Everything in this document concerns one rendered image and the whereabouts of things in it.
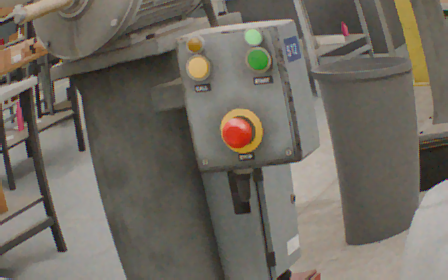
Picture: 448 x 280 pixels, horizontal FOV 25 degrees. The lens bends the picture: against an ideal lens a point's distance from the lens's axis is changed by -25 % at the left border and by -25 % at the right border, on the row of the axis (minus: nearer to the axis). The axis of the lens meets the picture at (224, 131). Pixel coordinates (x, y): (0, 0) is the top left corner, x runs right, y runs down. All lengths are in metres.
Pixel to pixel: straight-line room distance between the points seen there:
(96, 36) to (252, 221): 0.43
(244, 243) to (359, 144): 2.48
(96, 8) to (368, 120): 2.70
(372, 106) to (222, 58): 2.70
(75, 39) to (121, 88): 0.20
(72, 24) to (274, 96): 0.38
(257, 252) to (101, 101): 0.37
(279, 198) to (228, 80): 0.36
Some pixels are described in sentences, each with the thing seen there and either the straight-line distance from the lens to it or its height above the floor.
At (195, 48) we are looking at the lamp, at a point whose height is 1.10.
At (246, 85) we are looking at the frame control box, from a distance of 1.77.
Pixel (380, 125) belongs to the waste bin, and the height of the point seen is 0.50.
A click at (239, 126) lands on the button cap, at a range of 1.76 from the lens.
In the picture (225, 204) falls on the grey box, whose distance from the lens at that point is 2.05.
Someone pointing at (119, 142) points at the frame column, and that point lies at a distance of 2.07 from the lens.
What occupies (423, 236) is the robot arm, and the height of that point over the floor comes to 0.93.
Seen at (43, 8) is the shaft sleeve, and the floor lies 1.25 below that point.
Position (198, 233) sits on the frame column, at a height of 0.79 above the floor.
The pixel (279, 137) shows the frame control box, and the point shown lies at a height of 0.96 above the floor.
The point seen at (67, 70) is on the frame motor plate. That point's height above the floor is 1.10.
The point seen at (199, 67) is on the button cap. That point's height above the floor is 1.07.
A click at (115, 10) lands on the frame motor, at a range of 1.87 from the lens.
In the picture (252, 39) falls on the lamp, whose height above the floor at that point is 1.10.
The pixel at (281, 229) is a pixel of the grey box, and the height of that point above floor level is 0.76.
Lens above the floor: 1.24
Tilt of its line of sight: 8 degrees down
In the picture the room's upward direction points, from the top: 11 degrees counter-clockwise
